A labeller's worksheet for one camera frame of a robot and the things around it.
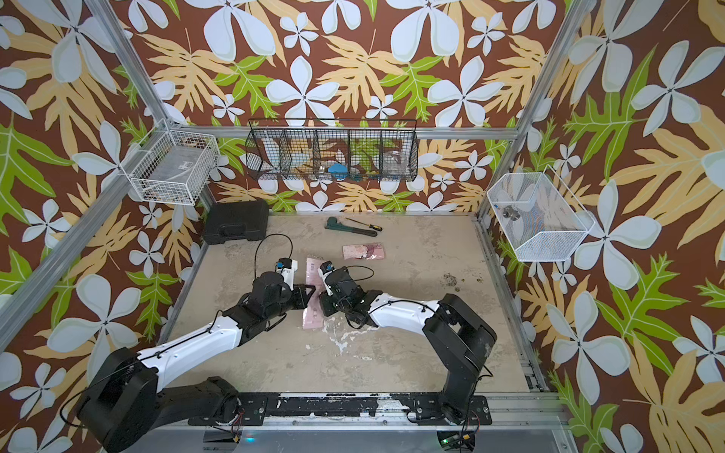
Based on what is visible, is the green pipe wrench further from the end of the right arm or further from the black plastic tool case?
the end of the right arm

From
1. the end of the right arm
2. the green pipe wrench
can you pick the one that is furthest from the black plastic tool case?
the end of the right arm

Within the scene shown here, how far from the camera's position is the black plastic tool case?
1099 mm
